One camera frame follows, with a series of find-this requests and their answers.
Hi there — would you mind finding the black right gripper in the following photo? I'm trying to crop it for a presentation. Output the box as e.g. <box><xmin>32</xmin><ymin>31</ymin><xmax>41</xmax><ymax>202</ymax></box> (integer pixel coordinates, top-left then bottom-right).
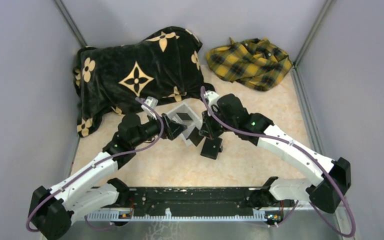
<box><xmin>199</xmin><ymin>106</ymin><xmax>237</xmax><ymax>140</ymax></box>

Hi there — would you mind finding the black credit card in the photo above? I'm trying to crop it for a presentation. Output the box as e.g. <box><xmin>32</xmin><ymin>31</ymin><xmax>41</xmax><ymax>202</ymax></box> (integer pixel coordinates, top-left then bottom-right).
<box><xmin>187</xmin><ymin>127</ymin><xmax>204</xmax><ymax>147</ymax></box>

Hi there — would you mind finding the white plastic card tray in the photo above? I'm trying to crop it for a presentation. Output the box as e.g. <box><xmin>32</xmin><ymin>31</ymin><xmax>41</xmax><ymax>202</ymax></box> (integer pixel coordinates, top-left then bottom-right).
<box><xmin>167</xmin><ymin>103</ymin><xmax>204</xmax><ymax>147</ymax></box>

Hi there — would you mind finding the black leather card holder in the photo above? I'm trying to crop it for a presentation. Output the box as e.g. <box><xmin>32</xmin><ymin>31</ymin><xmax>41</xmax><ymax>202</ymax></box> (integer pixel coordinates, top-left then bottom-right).
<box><xmin>200</xmin><ymin>137</ymin><xmax>223</xmax><ymax>160</ymax></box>

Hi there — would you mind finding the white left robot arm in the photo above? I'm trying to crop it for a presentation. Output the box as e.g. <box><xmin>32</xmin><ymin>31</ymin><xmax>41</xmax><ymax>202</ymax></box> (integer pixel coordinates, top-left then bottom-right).
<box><xmin>25</xmin><ymin>113</ymin><xmax>187</xmax><ymax>240</ymax></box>

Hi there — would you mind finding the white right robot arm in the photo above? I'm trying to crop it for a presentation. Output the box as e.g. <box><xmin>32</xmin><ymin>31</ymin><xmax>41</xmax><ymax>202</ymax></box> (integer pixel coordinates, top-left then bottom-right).
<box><xmin>199</xmin><ymin>90</ymin><xmax>351</xmax><ymax>214</ymax></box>

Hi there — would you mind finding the black floral velvet blanket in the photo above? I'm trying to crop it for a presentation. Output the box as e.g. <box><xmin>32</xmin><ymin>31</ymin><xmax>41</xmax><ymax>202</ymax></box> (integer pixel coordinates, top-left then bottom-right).
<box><xmin>72</xmin><ymin>26</ymin><xmax>214</xmax><ymax>138</ymax></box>

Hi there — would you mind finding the yellow plaid cloth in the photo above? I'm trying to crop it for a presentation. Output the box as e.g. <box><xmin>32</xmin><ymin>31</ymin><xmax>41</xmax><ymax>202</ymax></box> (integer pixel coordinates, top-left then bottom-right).
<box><xmin>205</xmin><ymin>38</ymin><xmax>293</xmax><ymax>92</ymax></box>

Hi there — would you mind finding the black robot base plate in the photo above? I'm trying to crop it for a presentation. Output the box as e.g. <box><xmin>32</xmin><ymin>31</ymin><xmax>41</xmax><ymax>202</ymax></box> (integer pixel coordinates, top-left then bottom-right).
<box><xmin>97</xmin><ymin>186</ymin><xmax>296</xmax><ymax>220</ymax></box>

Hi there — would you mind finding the aluminium frame rail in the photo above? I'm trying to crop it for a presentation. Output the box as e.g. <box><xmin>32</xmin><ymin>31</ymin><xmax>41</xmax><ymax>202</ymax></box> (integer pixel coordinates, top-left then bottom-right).
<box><xmin>37</xmin><ymin>188</ymin><xmax>312</xmax><ymax>240</ymax></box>

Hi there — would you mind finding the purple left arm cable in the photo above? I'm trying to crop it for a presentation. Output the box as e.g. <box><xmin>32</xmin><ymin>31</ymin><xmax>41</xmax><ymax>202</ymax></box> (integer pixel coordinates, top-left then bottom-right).
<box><xmin>25</xmin><ymin>96</ymin><xmax>165</xmax><ymax>233</ymax></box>

